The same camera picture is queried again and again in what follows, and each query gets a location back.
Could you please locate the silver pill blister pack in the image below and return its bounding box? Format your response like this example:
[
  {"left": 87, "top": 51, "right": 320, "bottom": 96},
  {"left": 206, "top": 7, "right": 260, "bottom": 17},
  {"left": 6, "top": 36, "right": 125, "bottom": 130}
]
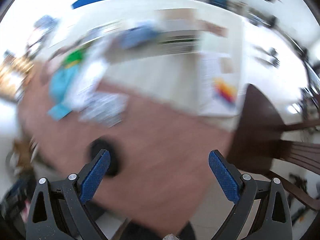
[{"left": 79, "top": 92, "right": 129, "bottom": 127}]

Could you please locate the teal green medicine pouch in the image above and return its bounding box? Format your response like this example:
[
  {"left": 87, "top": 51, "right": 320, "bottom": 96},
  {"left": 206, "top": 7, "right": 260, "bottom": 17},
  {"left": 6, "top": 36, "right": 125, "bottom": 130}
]
[{"left": 47, "top": 49, "right": 84, "bottom": 121}]

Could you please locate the long white medicine box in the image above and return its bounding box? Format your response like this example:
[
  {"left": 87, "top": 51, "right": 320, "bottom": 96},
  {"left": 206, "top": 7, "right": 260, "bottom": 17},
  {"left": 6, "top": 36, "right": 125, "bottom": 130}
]
[{"left": 64, "top": 43, "right": 109, "bottom": 112}]

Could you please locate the blue face mask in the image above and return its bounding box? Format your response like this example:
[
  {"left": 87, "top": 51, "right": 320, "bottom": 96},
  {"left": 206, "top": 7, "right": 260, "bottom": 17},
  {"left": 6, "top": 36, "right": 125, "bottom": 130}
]
[{"left": 119, "top": 24, "right": 160, "bottom": 49}]

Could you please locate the green white box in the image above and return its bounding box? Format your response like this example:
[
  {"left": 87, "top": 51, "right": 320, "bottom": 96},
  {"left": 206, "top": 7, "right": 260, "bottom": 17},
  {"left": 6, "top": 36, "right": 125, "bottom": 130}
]
[{"left": 157, "top": 8, "right": 200, "bottom": 55}]

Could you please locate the dark wooden chair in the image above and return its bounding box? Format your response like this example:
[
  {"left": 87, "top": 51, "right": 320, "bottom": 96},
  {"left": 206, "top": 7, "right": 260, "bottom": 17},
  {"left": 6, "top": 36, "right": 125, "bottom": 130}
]
[{"left": 226, "top": 83, "right": 320, "bottom": 212}]

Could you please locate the black round lid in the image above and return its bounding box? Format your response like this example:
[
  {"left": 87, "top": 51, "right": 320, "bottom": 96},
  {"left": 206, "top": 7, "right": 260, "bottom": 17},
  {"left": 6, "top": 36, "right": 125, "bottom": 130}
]
[{"left": 89, "top": 137, "right": 122, "bottom": 178}]

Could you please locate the white box with rainbow stripes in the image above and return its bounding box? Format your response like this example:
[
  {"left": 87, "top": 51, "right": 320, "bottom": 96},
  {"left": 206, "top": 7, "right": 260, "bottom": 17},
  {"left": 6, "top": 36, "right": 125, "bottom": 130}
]
[{"left": 197, "top": 51, "right": 240, "bottom": 118}]

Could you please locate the small dumbbell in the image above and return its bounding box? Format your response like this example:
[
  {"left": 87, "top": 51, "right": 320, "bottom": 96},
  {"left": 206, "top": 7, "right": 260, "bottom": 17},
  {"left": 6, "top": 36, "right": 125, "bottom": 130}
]
[{"left": 253, "top": 46, "right": 280, "bottom": 68}]

